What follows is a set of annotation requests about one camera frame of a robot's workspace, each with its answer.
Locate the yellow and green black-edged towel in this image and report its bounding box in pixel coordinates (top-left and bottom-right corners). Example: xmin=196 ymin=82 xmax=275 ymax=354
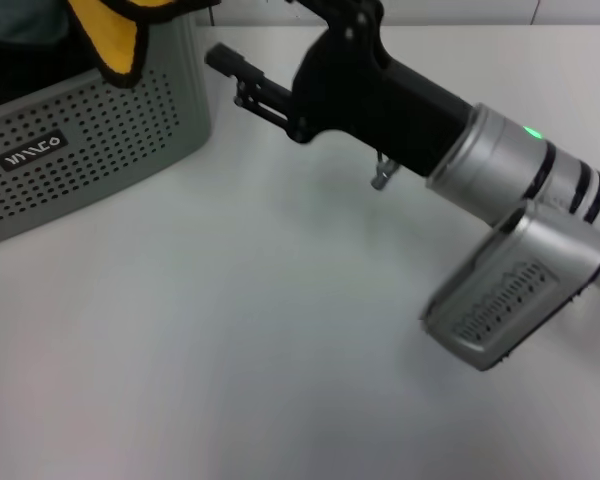
xmin=64 ymin=0 xmax=224 ymax=90

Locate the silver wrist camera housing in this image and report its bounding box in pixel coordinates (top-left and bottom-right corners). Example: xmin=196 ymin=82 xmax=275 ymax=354
xmin=419 ymin=199 xmax=600 ymax=374

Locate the silver right connector plug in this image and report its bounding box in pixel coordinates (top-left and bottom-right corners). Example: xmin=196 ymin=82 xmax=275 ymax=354
xmin=371 ymin=149 xmax=397 ymax=190

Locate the grey-teal towel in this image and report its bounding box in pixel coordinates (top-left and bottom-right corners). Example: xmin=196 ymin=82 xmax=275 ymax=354
xmin=0 ymin=0 xmax=76 ymax=44

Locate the grey perforated storage box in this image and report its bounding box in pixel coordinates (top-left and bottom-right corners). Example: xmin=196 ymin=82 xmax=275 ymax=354
xmin=0 ymin=9 xmax=215 ymax=249

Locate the black cloth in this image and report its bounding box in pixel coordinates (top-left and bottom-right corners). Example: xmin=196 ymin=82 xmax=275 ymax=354
xmin=0 ymin=29 xmax=104 ymax=109

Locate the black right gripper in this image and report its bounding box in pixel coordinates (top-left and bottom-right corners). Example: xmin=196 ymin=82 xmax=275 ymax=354
xmin=204 ymin=0 xmax=474 ymax=177

